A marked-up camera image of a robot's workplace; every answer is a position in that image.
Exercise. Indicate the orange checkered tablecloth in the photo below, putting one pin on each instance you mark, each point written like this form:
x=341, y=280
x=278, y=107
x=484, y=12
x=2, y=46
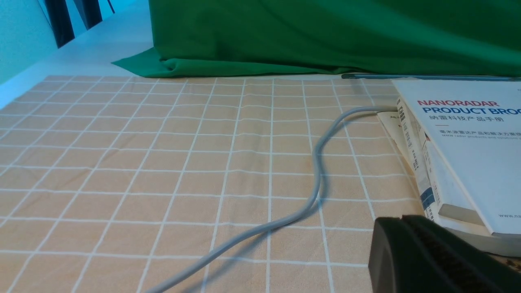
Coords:
x=114, y=184

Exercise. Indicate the dark stand legs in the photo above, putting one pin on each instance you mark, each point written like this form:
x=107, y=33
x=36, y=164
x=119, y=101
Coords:
x=70, y=18

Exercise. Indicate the white middle book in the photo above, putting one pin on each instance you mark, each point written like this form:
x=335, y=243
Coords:
x=442, y=199

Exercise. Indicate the white Nanoradar product brochure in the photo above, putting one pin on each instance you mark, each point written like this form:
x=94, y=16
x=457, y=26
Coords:
x=475, y=127

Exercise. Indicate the dark grey flat bar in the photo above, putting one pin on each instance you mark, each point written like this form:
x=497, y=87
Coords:
x=429, y=77

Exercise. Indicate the green backdrop cloth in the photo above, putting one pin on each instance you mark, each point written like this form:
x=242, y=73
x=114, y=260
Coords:
x=225, y=38

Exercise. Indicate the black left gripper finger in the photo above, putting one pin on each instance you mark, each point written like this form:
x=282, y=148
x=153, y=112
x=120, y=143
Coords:
x=412, y=254

